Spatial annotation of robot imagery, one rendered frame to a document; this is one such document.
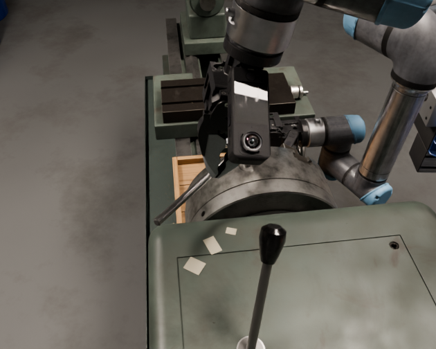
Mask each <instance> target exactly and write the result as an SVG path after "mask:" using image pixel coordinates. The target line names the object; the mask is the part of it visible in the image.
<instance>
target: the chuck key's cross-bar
mask: <svg viewBox="0 0 436 349"><path fill-rule="evenodd" d="M211 178H212V177H211V176H210V174H209V173H208V172H207V173H205V175H204V176H202V177H201V178H200V179H199V180H198V181H196V182H195V183H194V184H193V185H192V186H191V187H189V188H188V189H187V190H186V191H185V192H184V193H183V194H182V195H181V196H180V197H179V198H177V199H176V200H175V201H174V202H173V203H172V204H170V205H169V206H168V207H167V208H166V209H165V210H164V211H163V212H162V213H161V214H160V215H158V216H157V217H156V218H155V219H154V223H155V225H157V226H160V225H161V224H162V223H163V222H164V221H165V220H166V219H167V218H168V217H169V216H170V215H171V214H173V213H174V212H175V211H176V210H177V209H178V208H179V207H180V206H182V205H183V204H184V203H185V202H186V201H187V200H188V199H189V198H191V196H193V194H195V193H196V191H198V190H199V189H200V188H201V187H202V186H203V185H204V184H205V183H207V182H208V181H209V180H210V179H211Z"/></svg>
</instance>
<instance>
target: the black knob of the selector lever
mask: <svg viewBox="0 0 436 349"><path fill-rule="evenodd" d="M286 237H287V232H286V231H285V230H284V229H283V228H282V227H281V226H280V225H278V224H266V225H264V226H262V227H261V230H260V234H259V246H260V260H261V262H263V263H264V264H267V265H274V264H275V262H276V261H277V259H278V257H279V255H280V253H281V251H282V249H283V247H284V244H285V242H286Z"/></svg>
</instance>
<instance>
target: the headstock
mask: <svg viewBox="0 0 436 349"><path fill-rule="evenodd" d="M266 224H278V225H280V226H281V227H282V228H283V229H284V230H285V231H286V232H287V237H286V242H285V244H284V247H283V249H282V251H281V253H280V255H279V257H278V259H277V261H276V262H275V264H274V265H272V269H271V275H270V279H269V286H268V289H267V294H266V300H265V304H264V311H263V315H262V321H261V325H260V331H259V336H258V339H260V340H261V341H262V343H263V344H264V347H265V349H436V213H435V212H434V211H433V210H432V209H431V208H430V207H429V206H427V205H426V204H423V203H421V202H414V201H410V202H396V203H389V204H375V205H367V206H353V207H345V208H331V209H323V210H316V211H302V212H294V213H280V214H272V215H258V216H251V217H237V218H229V219H222V220H208V221H200V222H186V223H178V224H164V225H161V226H157V227H156V228H155V229H154V230H153V231H152V232H151V234H150V236H149V242H148V276H149V349H237V344H238V342H239V341H240V339H242V338H243V337H247V336H248V335H249V331H250V327H251V320H252V316H253V309H254V305H255V299H256V294H257V288H258V283H259V279H260V273H261V268H262V262H261V260H260V246H259V234H260V230H261V227H262V226H264V225H266ZM227 227H228V228H233V229H237V231H236V234H235V235H231V234H227V233H226V229H227ZM212 236H214V238H215V239H216V241H217V243H218V244H219V246H220V247H221V249H222V251H220V252H218V253H215V254H213V255H211V253H210V252H209V250H208V248H207V246H206V245H205V243H204V241H203V240H205V239H207V238H210V237H212ZM190 257H193V258H195V259H197V260H200V261H202V262H204V263H205V264H206V265H205V266H204V268H203V269H202V271H201V273H200V274H199V275H196V274H194V273H192V272H191V271H188V270H187V269H184V268H183V267H184V266H185V264H186V263H187V261H188V260H189V259H190Z"/></svg>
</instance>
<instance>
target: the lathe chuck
mask: <svg viewBox="0 0 436 349"><path fill-rule="evenodd" d="M294 154H295V150H292V149H289V148H285V147H271V155H270V157H269V158H268V159H267V160H266V161H265V162H264V163H262V164H261V165H257V166H256V167H255V168H254V169H253V170H250V171H243V170H240V168H239V166H237V167H236V168H235V169H234V170H232V171H230V172H229V173H228V174H225V175H224V176H223V177H221V178H219V179H218V178H211V179H210V180H209V181H208V182H207V183H205V184H204V185H203V186H202V187H201V188H200V189H199V190H198V191H196V193H195V194H193V196H191V198H189V199H188V200H187V201H186V202H185V222H191V221H192V219H193V217H194V216H195V215H196V214H197V213H198V211H199V210H200V209H201V208H202V207H203V206H204V205H206V204H207V203H208V202H209V201H210V200H212V199H213V198H215V197H216V196H218V195H220V194H222V193H224V192H226V191H227V190H230V189H232V188H235V187H237V186H240V185H243V184H247V183H250V182H254V181H260V180H265V179H294V180H298V181H304V182H307V183H310V184H313V185H315V186H317V187H319V188H322V189H323V190H324V191H326V192H327V193H328V194H329V195H330V196H331V197H332V198H333V199H334V197H333V195H332V193H331V190H330V188H329V185H328V183H327V180H326V178H325V175H324V173H323V171H322V169H321V168H320V166H319V165H318V164H317V163H316V162H315V161H314V160H313V159H311V158H310V157H309V156H308V157H307V162H309V163H310V164H311V165H309V164H307V163H305V162H302V161H299V160H298V158H295V157H294ZM205 173H207V170H206V168H204V169H203V170H202V171H201V172H200V173H199V174H198V175H197V176H196V177H195V178H194V179H193V180H192V182H191V184H190V185H189V187H191V186H192V185H193V184H194V183H195V182H196V181H198V180H199V179H200V178H201V177H202V176H204V175H205ZM189 187H188V188H189ZM334 201H335V200H334Z"/></svg>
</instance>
